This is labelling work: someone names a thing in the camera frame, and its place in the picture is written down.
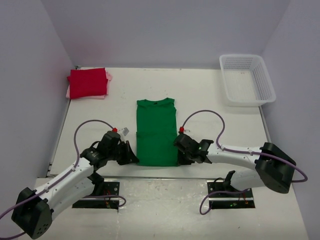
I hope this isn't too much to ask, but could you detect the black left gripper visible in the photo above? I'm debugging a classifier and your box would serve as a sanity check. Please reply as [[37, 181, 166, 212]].
[[107, 140, 139, 165]]

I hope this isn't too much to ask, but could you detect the green t shirt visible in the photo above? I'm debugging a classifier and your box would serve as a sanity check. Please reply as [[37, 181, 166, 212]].
[[136, 97, 178, 167]]

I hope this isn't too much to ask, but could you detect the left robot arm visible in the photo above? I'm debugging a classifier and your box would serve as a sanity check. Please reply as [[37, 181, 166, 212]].
[[11, 131, 139, 240]]

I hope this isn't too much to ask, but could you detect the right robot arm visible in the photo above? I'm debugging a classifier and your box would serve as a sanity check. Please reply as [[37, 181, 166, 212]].
[[173, 133, 297, 197]]

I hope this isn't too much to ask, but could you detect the red folded t shirt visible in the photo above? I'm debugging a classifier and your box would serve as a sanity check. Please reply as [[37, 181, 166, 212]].
[[66, 68, 109, 100]]

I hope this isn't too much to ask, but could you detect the pink folded t shirt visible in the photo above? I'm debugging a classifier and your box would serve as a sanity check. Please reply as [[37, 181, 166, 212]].
[[65, 70, 114, 101]]

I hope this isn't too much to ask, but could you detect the white plastic basket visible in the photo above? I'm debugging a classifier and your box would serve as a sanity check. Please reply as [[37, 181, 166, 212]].
[[219, 54, 276, 107]]

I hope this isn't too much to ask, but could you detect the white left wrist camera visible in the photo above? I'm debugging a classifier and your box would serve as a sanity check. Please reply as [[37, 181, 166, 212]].
[[118, 127, 130, 137]]

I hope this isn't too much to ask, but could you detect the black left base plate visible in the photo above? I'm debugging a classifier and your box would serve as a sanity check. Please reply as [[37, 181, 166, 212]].
[[72, 181, 120, 210]]

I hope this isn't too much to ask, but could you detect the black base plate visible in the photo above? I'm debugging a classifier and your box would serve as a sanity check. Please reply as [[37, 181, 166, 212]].
[[208, 189, 256, 210], [72, 181, 120, 210]]

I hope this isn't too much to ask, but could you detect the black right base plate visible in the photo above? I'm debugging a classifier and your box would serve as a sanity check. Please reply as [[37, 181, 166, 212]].
[[208, 189, 256, 210]]

